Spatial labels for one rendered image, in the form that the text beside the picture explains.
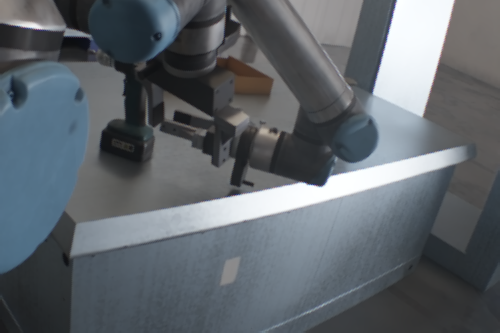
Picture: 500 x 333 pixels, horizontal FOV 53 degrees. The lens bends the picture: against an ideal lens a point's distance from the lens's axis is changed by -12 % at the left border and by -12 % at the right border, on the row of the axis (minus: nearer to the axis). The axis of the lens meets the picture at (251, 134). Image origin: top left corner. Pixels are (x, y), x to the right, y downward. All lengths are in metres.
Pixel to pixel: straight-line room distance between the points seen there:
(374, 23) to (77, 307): 2.12
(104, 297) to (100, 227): 0.23
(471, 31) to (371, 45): 8.41
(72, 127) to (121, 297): 0.85
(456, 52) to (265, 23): 10.47
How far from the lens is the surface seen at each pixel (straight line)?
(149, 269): 1.18
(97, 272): 1.10
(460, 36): 11.25
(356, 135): 0.94
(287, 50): 0.87
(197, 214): 1.09
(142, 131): 1.20
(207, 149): 1.11
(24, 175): 0.33
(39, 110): 0.31
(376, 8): 2.80
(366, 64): 2.81
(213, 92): 0.75
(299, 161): 1.10
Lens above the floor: 1.14
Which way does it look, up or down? 18 degrees down
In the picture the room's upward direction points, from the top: 14 degrees clockwise
